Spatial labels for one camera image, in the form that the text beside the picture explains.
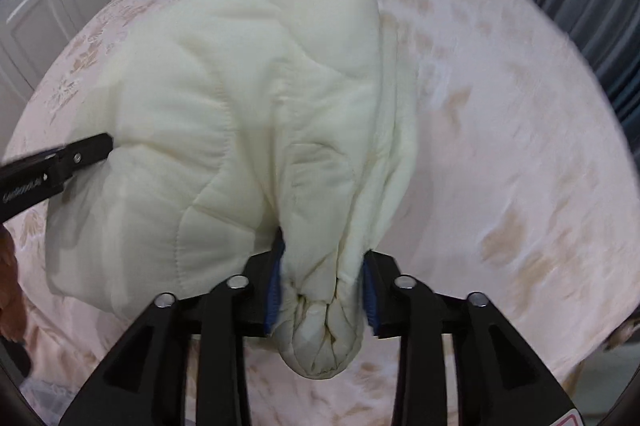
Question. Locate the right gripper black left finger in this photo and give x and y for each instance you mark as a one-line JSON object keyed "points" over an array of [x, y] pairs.
{"points": [[143, 378]]}

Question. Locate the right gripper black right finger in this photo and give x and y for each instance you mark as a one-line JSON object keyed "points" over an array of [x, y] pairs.
{"points": [[460, 359]]}

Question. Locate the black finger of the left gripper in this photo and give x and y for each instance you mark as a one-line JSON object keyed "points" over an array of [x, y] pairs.
{"points": [[33, 179]]}

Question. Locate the cream quilted zip jacket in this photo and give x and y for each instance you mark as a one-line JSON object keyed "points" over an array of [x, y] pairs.
{"points": [[234, 121]]}

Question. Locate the pink floral bed cover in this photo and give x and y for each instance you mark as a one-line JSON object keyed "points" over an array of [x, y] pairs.
{"points": [[523, 189]]}

